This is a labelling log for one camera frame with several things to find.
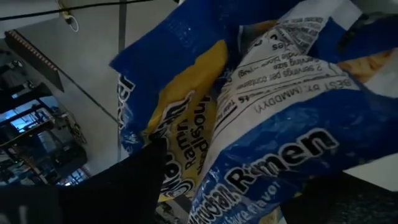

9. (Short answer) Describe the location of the white and yellow extension cord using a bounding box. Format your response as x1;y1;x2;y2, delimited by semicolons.
57;0;80;33

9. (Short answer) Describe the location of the long black floor cable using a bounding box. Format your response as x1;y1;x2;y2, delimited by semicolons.
0;0;156;22

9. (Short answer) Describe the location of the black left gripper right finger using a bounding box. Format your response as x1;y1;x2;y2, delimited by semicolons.
279;172;398;224

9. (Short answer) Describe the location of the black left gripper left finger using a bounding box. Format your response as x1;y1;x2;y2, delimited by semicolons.
0;136;169;224

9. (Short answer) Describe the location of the blue Maruchan ramen pack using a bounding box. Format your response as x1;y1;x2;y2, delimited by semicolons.
108;0;239;203
188;0;398;224
307;12;398;85

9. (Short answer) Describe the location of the black floor platform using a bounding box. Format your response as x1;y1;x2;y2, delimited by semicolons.
4;29;65;93

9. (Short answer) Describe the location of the cluttered shelf rack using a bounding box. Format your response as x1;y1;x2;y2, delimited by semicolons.
0;82;90;187

